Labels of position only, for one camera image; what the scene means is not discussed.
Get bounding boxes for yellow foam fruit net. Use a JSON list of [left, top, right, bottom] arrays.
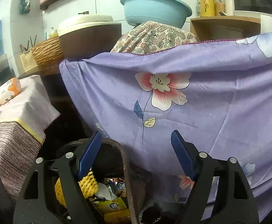
[[55, 169, 98, 208]]

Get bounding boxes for yellow snack wrapper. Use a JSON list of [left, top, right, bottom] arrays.
[[89, 197, 131, 223]]

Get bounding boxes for white tissue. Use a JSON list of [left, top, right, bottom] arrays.
[[95, 183, 117, 201]]

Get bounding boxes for blue snack wrapper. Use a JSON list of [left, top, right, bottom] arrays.
[[104, 178, 127, 198]]

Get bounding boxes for black trash bin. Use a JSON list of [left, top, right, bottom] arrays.
[[36, 137, 141, 224]]

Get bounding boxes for striped purple tablecloth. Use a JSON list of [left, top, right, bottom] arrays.
[[0, 75, 60, 202]]

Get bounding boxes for purple floral cloth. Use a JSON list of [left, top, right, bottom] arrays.
[[59, 32, 272, 220]]

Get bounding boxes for orange white drink bottle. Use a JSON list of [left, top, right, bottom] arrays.
[[0, 77, 21, 105]]

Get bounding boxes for dark wooden counter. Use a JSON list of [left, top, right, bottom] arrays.
[[19, 62, 60, 79]]

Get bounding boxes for beige chopstick holder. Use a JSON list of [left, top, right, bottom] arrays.
[[20, 50, 38, 72]]

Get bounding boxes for woven pattern basin sink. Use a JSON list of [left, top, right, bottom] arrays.
[[31, 36, 64, 66]]

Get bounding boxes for yellow soap dispenser bottle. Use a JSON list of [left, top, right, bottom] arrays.
[[49, 27, 58, 38]]

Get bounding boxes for brown white rice cooker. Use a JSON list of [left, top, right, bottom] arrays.
[[58, 14, 122, 60]]

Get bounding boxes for wooden shelf cabinet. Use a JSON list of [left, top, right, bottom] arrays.
[[190, 16, 261, 41]]

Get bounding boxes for paisley cloth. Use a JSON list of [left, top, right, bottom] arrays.
[[111, 21, 199, 55]]

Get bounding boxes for glass jar with grains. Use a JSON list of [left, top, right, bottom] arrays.
[[214, 0, 234, 16]]

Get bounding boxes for light blue plastic basin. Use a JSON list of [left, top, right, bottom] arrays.
[[120, 0, 192, 28]]

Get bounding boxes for green wall pouch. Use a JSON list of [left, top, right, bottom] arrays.
[[20, 0, 31, 14]]

